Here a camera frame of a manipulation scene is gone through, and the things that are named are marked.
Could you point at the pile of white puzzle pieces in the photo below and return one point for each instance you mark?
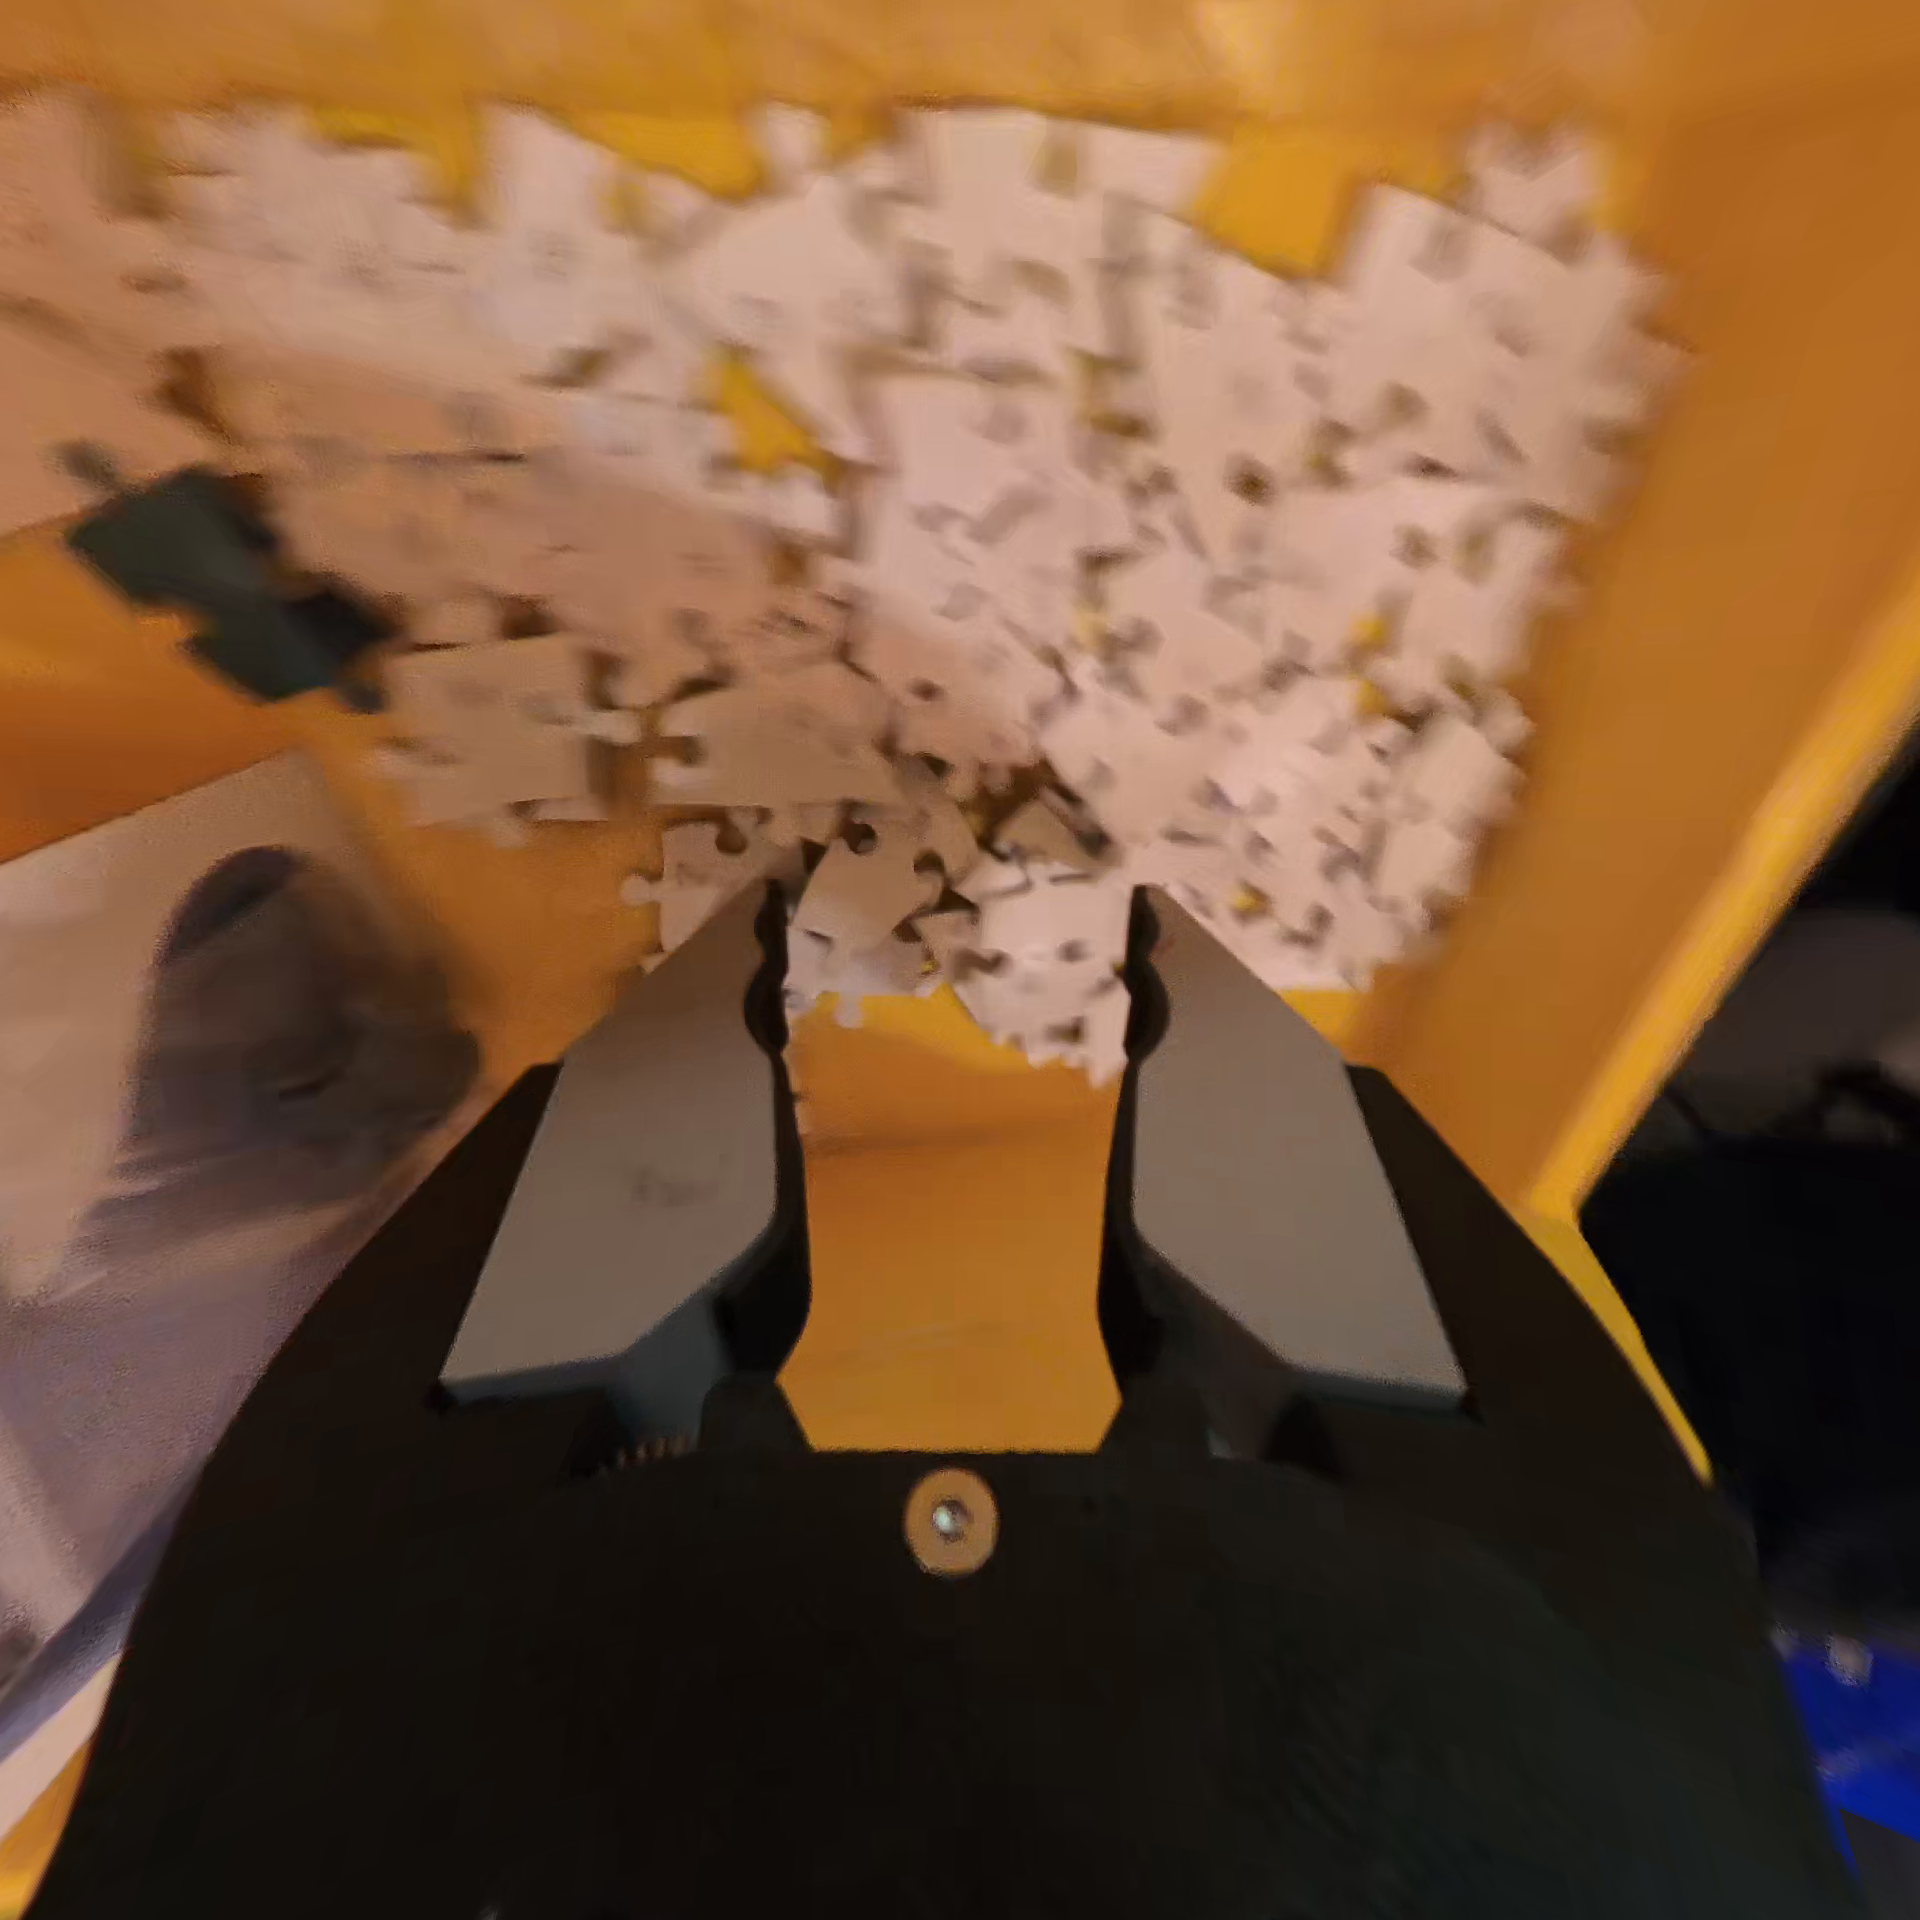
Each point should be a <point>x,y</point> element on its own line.
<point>1049,524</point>

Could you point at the dark teal plastic piece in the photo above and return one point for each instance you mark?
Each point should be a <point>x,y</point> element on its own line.
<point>226,581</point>

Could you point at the yellow plastic bin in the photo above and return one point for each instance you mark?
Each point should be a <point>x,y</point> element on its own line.
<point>943,1230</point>

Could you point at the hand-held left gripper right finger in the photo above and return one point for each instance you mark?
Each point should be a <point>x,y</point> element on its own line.
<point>1275,1200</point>

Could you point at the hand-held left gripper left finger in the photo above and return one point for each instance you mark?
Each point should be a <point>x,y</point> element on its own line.
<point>643,1200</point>

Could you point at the white card with blue ears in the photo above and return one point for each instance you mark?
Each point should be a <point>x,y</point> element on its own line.
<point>151,1142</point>

